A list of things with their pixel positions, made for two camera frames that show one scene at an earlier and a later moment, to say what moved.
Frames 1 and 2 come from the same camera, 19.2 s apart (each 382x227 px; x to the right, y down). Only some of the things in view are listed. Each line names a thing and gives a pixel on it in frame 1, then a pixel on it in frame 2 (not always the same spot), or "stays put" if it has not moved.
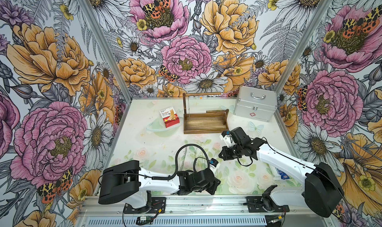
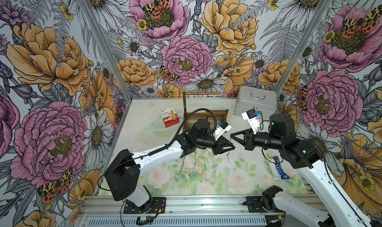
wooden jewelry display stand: x=212 y=122 stays put
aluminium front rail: x=218 y=212 stays put
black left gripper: x=213 y=185 -> x=220 y=145
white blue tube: x=283 y=175 stays put
